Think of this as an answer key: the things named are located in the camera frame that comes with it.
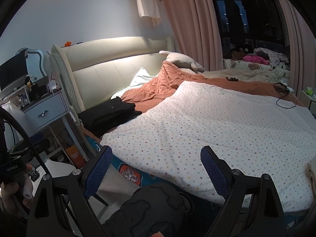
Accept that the black button shirt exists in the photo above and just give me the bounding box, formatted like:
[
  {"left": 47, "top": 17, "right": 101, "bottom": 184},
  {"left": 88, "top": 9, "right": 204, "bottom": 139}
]
[{"left": 95, "top": 97, "right": 135, "bottom": 121}]

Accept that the pile of clothes by window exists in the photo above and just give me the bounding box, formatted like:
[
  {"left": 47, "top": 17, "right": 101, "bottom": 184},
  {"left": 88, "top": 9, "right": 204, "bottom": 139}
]
[{"left": 231, "top": 48, "right": 290, "bottom": 70}]

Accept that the person's left hand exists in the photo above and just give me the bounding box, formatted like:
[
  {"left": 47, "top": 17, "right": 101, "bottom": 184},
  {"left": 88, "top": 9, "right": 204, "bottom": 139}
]
[{"left": 1, "top": 164, "right": 34, "bottom": 217}]

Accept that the orange box under table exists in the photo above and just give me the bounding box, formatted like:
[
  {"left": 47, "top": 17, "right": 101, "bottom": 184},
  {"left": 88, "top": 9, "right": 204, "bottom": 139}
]
[{"left": 66, "top": 144, "right": 86, "bottom": 168}]

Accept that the white floral duvet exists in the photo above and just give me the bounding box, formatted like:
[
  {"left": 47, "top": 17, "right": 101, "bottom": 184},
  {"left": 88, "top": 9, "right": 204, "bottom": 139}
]
[{"left": 101, "top": 81, "right": 315, "bottom": 212}]

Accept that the folded black garment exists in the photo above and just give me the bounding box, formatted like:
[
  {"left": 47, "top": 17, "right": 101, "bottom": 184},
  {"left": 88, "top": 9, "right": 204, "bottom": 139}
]
[{"left": 78, "top": 105, "right": 142, "bottom": 137}]

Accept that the grey bedside drawer table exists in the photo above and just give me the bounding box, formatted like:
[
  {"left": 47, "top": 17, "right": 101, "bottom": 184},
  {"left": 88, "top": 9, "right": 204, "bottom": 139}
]
[{"left": 23, "top": 90, "right": 88, "bottom": 161}]

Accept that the beige cloth at bed corner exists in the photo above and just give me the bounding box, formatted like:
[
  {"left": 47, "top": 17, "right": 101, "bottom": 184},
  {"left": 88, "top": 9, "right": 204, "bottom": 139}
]
[{"left": 305, "top": 158, "right": 316, "bottom": 194}]

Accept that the small black device on bed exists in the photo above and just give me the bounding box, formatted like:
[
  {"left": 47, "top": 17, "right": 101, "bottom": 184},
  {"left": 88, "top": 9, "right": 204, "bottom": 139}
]
[{"left": 226, "top": 77, "right": 239, "bottom": 82}]

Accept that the orange quilted blanket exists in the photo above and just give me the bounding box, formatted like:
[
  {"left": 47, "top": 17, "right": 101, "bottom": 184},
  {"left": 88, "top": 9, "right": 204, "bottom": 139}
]
[{"left": 81, "top": 60, "right": 305, "bottom": 144}]

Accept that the cream padded headboard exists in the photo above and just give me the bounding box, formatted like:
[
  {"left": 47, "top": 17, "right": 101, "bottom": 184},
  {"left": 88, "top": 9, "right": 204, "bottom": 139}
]
[{"left": 49, "top": 36, "right": 175, "bottom": 115}]

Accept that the white pillow at headboard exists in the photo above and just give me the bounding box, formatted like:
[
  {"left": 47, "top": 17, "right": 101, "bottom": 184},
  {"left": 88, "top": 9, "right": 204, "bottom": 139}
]
[{"left": 111, "top": 67, "right": 157, "bottom": 100}]

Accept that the white small nightstand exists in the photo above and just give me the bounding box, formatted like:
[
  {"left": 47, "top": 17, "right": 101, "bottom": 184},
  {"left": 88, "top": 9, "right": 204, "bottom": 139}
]
[{"left": 300, "top": 87, "right": 316, "bottom": 117}]

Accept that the cream plush pillow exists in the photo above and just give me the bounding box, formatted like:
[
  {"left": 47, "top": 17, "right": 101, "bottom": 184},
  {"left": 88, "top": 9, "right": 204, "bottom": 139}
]
[{"left": 159, "top": 50, "right": 205, "bottom": 73}]

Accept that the pink curtain right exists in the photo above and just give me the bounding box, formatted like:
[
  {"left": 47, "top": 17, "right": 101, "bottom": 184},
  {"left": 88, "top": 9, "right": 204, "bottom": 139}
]
[{"left": 278, "top": 0, "right": 315, "bottom": 97}]

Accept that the pink curtain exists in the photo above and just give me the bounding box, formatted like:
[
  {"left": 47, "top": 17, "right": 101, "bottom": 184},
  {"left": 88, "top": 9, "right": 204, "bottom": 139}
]
[
  {"left": 278, "top": 0, "right": 315, "bottom": 97},
  {"left": 162, "top": 0, "right": 224, "bottom": 71}
]

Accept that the pink curtain left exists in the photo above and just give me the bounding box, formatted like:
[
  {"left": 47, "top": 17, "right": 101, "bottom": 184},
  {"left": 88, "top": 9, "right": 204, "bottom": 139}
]
[{"left": 162, "top": 0, "right": 224, "bottom": 71}]

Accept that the white hanging shirt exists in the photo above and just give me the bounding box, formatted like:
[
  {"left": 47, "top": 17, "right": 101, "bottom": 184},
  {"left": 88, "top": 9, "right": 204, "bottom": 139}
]
[{"left": 136, "top": 0, "right": 161, "bottom": 26}]

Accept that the black thick camera cable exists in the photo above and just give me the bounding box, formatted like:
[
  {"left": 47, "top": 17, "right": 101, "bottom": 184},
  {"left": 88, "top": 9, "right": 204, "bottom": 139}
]
[{"left": 0, "top": 107, "right": 52, "bottom": 176}]

